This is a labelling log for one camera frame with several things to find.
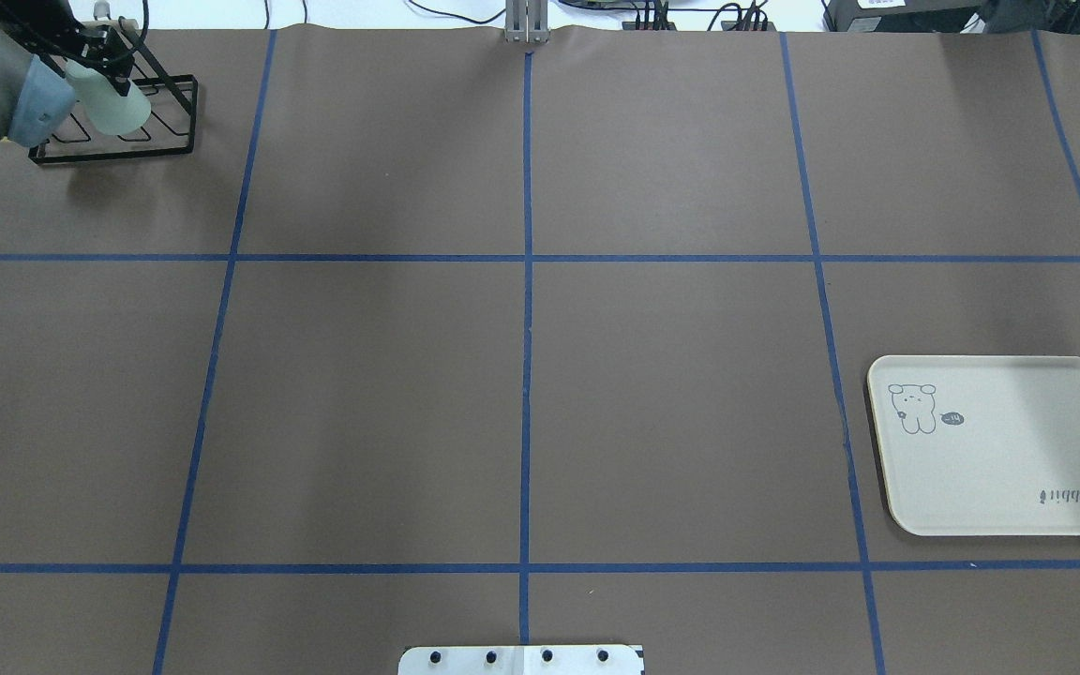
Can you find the cream rabbit tray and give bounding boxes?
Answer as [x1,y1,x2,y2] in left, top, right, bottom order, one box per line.
[866,355,1080,537]

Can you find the black wire cup rack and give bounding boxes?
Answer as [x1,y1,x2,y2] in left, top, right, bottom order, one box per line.
[18,9,199,165]

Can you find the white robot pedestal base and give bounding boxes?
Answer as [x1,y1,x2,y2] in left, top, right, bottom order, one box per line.
[397,644,646,674]

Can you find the light green cup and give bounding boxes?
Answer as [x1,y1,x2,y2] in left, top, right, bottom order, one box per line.
[65,60,153,136]

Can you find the aluminium frame post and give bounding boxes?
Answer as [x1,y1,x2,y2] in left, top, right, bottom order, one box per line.
[504,0,551,44]

